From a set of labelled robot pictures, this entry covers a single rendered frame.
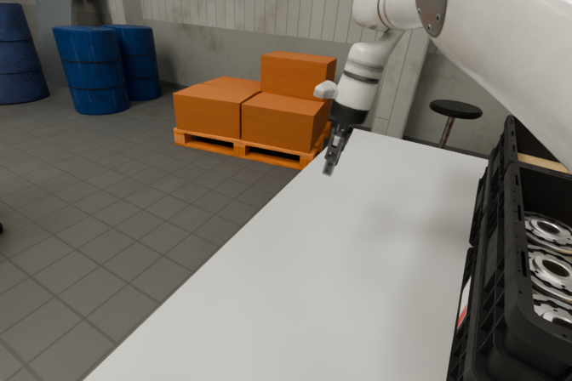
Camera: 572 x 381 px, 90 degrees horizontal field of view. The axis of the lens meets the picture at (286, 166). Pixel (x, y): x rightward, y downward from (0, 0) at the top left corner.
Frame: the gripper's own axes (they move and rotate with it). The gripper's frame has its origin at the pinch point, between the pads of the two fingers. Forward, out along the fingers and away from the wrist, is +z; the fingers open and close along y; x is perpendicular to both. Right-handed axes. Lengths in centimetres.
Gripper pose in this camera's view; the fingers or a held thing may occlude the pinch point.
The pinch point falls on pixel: (331, 163)
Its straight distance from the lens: 65.1
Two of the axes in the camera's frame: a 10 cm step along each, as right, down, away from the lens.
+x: -9.1, -3.5, 2.2
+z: -2.2, 8.5, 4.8
